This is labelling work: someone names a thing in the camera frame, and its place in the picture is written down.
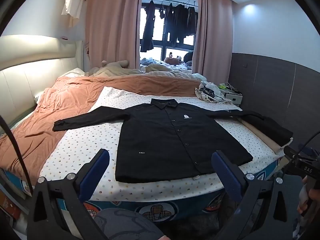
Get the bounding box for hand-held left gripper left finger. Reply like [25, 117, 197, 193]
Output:
[29, 149, 110, 240]

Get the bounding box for white floral bed sheet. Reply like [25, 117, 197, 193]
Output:
[40, 86, 278, 202]

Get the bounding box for person's right hand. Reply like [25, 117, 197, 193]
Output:
[297, 176, 320, 215]

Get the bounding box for brown plush toy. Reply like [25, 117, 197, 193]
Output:
[164, 52, 182, 66]

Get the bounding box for white box on nightstand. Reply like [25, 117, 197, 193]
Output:
[223, 89, 243, 106]

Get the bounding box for long black hanging coat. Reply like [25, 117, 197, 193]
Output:
[140, 0, 156, 53]

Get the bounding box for patterned cloth bag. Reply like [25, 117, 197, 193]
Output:
[195, 81, 232, 105]

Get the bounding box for beige plush toy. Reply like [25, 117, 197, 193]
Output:
[99, 60, 130, 76]

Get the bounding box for dark round cushion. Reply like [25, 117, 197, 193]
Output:
[183, 51, 194, 65]

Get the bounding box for person's grey trouser leg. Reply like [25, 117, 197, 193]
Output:
[93, 207, 166, 240]

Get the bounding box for white hanging garment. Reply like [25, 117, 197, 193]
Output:
[61, 0, 88, 28]

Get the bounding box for orange cardboard box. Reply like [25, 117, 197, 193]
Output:
[0, 194, 22, 222]

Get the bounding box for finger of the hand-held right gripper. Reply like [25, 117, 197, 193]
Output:
[283, 144, 316, 161]

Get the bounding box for beige mattress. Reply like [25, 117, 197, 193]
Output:
[240, 119, 282, 154]

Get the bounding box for blue printed mattress cover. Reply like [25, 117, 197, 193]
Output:
[0, 160, 285, 222]

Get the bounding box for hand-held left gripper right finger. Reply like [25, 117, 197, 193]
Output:
[211, 150, 293, 240]

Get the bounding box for black long-sleeve button shirt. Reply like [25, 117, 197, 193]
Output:
[52, 98, 293, 183]

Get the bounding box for beige duvet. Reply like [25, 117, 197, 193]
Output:
[85, 64, 202, 82]

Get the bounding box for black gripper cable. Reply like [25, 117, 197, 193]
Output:
[0, 115, 35, 196]

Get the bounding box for black tangled cables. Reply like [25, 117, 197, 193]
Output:
[203, 86, 224, 101]

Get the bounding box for pale blue white bedding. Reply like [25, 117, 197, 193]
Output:
[140, 57, 193, 73]

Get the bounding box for white padded headboard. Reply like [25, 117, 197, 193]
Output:
[0, 35, 84, 128]

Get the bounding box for window with dark frame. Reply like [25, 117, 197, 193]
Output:
[139, 0, 199, 64]

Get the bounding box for dark hanging garment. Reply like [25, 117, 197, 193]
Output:
[163, 3, 175, 42]
[187, 5, 198, 37]
[174, 4, 188, 44]

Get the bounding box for orange blanket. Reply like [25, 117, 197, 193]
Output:
[0, 75, 203, 180]

